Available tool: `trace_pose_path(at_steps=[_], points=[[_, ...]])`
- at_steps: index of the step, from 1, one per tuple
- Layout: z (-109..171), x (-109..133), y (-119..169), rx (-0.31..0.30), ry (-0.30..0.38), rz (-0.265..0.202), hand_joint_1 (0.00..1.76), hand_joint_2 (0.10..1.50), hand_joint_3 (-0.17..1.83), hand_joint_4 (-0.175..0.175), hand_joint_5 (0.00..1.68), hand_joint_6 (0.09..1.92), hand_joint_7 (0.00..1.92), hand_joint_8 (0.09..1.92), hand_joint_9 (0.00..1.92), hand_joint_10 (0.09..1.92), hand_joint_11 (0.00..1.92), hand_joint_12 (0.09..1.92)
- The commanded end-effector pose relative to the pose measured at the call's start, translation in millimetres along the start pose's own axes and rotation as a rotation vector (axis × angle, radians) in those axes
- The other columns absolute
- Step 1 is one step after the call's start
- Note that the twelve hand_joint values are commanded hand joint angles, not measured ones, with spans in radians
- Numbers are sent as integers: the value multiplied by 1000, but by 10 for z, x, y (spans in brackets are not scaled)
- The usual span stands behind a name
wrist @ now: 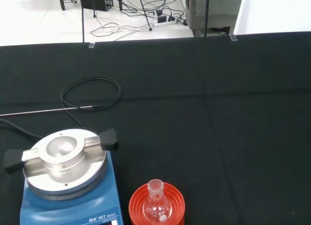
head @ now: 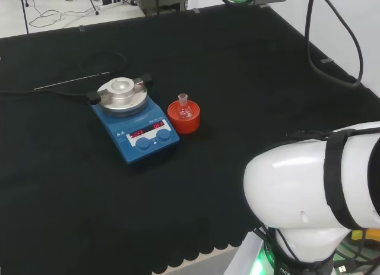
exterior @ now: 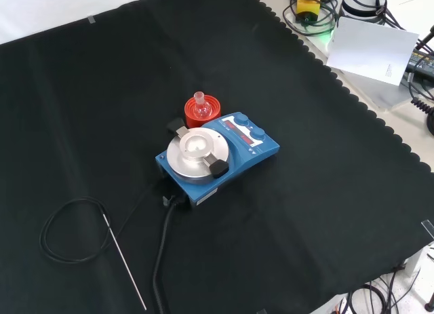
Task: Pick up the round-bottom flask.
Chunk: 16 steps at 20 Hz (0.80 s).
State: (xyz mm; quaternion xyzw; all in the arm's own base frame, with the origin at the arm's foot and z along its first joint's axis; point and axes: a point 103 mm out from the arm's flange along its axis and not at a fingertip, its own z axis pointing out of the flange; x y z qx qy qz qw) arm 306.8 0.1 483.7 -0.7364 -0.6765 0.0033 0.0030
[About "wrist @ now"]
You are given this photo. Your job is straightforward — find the black bench cloth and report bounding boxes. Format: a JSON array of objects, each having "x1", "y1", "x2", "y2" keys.
[{"x1": 0, "y1": 31, "x2": 311, "y2": 225}]

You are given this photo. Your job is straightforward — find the white power strip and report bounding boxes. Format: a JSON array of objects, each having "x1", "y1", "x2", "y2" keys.
[{"x1": 153, "y1": 17, "x2": 176, "y2": 28}]

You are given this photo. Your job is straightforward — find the black tripod leg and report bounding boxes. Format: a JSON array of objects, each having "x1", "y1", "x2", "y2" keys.
[{"x1": 137, "y1": 0, "x2": 154, "y2": 32}]

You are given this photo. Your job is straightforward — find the thin steel probe rod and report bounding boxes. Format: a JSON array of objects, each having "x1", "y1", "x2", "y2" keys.
[{"x1": 0, "y1": 105, "x2": 94, "y2": 117}]

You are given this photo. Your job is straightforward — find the thin black stand pole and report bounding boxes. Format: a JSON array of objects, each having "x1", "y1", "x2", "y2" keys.
[
  {"x1": 204, "y1": 0, "x2": 210, "y2": 38},
  {"x1": 82, "y1": 7, "x2": 86, "y2": 44}
]

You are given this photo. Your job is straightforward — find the grey metal cabinet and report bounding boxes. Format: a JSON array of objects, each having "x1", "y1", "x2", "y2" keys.
[{"x1": 186, "y1": 0, "x2": 245, "y2": 38}]

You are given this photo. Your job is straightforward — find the black computer tower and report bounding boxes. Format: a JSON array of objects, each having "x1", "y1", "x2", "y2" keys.
[{"x1": 79, "y1": 0, "x2": 115, "y2": 12}]

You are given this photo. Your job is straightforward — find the heater with blue base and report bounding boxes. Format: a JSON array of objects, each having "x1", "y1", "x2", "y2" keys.
[{"x1": 3, "y1": 128, "x2": 123, "y2": 225}]

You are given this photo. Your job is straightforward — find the white floor cable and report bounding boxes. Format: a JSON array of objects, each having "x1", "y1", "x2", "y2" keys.
[{"x1": 90, "y1": 15, "x2": 156, "y2": 41}]

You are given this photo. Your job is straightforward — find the red flask support ring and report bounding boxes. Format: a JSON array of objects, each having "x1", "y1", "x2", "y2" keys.
[{"x1": 128, "y1": 182, "x2": 186, "y2": 225}]

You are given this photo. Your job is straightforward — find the thick black power cable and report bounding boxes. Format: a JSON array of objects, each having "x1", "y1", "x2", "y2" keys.
[{"x1": 0, "y1": 118, "x2": 45, "y2": 139}]

